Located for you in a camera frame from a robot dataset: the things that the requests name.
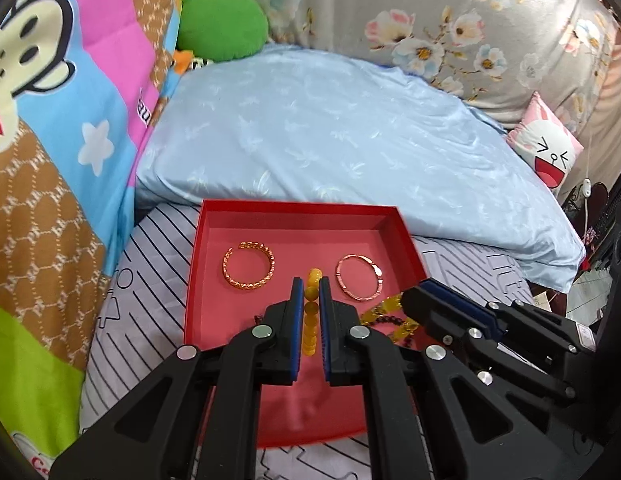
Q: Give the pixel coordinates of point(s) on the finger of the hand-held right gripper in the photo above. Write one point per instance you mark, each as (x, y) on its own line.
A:
(460, 300)
(435, 317)

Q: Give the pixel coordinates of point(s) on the green plush toy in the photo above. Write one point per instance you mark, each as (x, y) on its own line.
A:
(220, 25)

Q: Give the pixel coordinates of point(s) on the grey line-patterned bedsheet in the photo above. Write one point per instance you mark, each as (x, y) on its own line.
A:
(140, 270)

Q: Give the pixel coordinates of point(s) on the grey floral blanket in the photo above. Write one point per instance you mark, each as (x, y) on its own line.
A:
(390, 0)

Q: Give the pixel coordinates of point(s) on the red cardboard box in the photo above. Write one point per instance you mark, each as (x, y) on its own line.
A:
(270, 240)

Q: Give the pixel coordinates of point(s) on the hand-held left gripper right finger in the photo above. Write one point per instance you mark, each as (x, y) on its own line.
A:
(326, 330)

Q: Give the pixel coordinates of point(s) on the pink rabbit face cushion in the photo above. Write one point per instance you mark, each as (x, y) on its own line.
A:
(545, 145)

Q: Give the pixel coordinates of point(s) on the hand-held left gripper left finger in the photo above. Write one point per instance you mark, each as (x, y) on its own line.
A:
(293, 330)

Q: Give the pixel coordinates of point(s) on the colourful cartoon monkey blanket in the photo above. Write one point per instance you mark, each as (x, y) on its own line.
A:
(65, 160)

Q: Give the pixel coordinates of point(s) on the rose gold bangle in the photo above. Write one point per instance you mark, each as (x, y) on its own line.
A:
(378, 280)

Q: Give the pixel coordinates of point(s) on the light blue pillow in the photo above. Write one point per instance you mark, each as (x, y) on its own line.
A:
(315, 135)

